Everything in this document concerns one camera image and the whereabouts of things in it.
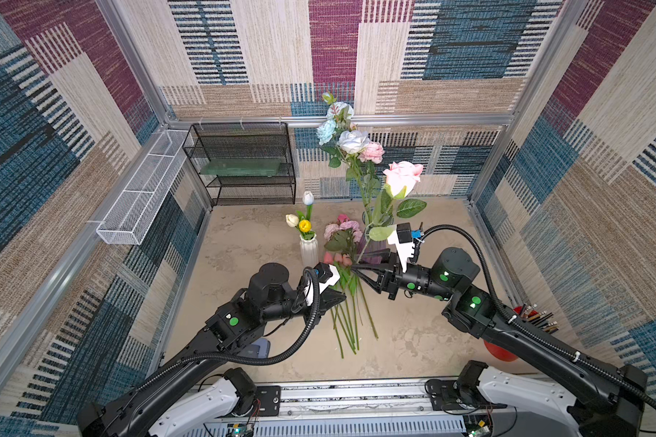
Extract white mesh wall basket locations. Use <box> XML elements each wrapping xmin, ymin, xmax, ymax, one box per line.
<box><xmin>97</xmin><ymin>130</ymin><xmax>188</xmax><ymax>246</ymax></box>

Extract green pad on shelf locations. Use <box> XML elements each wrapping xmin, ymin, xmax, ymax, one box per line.
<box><xmin>200</xmin><ymin>158</ymin><xmax>282</xmax><ymax>177</ymax></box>

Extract yellow tulip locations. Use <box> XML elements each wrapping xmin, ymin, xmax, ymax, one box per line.
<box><xmin>298</xmin><ymin>220</ymin><xmax>312</xmax><ymax>234</ymax></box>

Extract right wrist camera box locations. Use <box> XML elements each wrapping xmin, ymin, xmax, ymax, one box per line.
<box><xmin>386</xmin><ymin>223</ymin><xmax>423</xmax><ymax>272</ymax></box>

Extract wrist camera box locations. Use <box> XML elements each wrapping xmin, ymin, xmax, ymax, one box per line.
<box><xmin>386</xmin><ymin>223</ymin><xmax>423</xmax><ymax>272</ymax></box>
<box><xmin>304</xmin><ymin>262</ymin><xmax>340</xmax><ymax>306</ymax></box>

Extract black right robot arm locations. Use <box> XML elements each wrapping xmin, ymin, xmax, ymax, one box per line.
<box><xmin>352</xmin><ymin>248</ymin><xmax>656</xmax><ymax>436</ymax></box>

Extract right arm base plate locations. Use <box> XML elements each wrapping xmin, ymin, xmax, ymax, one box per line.
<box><xmin>425</xmin><ymin>361</ymin><xmax>508</xmax><ymax>413</ymax></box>

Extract black mesh shelf rack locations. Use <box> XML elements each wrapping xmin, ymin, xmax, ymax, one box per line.
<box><xmin>182</xmin><ymin>122</ymin><xmax>296</xmax><ymax>207</ymax></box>

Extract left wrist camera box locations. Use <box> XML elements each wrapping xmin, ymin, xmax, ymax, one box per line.
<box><xmin>304</xmin><ymin>262</ymin><xmax>340</xmax><ymax>306</ymax></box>

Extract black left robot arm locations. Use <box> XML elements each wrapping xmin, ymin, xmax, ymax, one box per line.
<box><xmin>77</xmin><ymin>263</ymin><xmax>345</xmax><ymax>436</ymax></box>

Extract blue grey small device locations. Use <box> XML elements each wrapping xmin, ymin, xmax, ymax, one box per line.
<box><xmin>240</xmin><ymin>338</ymin><xmax>271</xmax><ymax>359</ymax></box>

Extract white ribbed vase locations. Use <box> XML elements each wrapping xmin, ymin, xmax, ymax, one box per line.
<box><xmin>300</xmin><ymin>235</ymin><xmax>320</xmax><ymax>268</ymax></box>

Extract red pencil cup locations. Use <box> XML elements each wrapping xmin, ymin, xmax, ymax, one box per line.
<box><xmin>484</xmin><ymin>304</ymin><xmax>559</xmax><ymax>362</ymax></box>

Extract purple glass vase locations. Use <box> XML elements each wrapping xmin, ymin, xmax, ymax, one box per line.
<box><xmin>361</xmin><ymin>249</ymin><xmax>391</xmax><ymax>264</ymax></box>

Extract aluminium front rail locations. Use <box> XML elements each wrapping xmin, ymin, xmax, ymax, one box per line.
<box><xmin>192</xmin><ymin>377</ymin><xmax>572</xmax><ymax>436</ymax></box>

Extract pink rosebud stem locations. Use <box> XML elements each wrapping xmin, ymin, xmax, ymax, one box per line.
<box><xmin>357</xmin><ymin>161</ymin><xmax>426</xmax><ymax>262</ymax></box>

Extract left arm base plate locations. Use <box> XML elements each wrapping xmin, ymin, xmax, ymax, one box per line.
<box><xmin>251</xmin><ymin>385</ymin><xmax>282</xmax><ymax>417</ymax></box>

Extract pink carnation stem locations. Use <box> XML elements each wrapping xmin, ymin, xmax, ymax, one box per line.
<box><xmin>332</xmin><ymin>214</ymin><xmax>379</xmax><ymax>353</ymax></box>

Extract rose bouquet with leaves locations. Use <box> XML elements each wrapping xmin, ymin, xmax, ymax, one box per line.
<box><xmin>316</xmin><ymin>92</ymin><xmax>386</xmax><ymax>228</ymax></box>

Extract pale white tulip back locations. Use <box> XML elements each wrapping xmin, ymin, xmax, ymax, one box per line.
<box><xmin>302</xmin><ymin>190</ymin><xmax>315</xmax><ymax>220</ymax></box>

